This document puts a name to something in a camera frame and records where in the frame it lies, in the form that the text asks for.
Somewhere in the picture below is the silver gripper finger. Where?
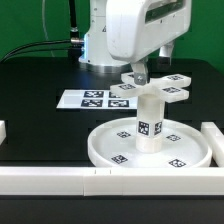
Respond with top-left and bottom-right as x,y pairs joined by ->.
132,60 -> 148,85
159,41 -> 175,58

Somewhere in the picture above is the white round table top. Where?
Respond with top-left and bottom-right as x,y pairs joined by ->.
88,117 -> 212,168

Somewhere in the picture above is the white fence bar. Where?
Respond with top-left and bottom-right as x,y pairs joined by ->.
0,167 -> 224,196
201,122 -> 224,168
0,120 -> 6,145

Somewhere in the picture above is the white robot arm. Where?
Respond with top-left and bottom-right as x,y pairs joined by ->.
79,0 -> 192,85

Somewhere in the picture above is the white thin cable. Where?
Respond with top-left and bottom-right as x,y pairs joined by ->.
41,0 -> 56,58

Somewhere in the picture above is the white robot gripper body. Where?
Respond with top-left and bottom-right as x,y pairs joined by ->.
106,0 -> 192,63

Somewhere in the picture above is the white front fence bar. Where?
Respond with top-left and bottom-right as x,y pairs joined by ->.
0,167 -> 224,196

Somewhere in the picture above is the white left fence bar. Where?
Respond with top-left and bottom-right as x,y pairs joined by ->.
0,120 -> 6,145

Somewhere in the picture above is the white marker plate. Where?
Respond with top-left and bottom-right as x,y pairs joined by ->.
57,90 -> 137,110

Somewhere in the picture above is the white right fence bar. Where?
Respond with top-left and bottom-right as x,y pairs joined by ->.
201,122 -> 224,168

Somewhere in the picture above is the black vertical cable connector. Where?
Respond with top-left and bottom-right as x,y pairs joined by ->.
68,0 -> 79,38

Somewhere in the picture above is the white cross-shaped table base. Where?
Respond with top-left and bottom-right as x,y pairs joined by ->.
110,72 -> 191,103

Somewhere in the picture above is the black cable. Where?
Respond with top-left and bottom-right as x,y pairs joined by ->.
0,39 -> 84,64

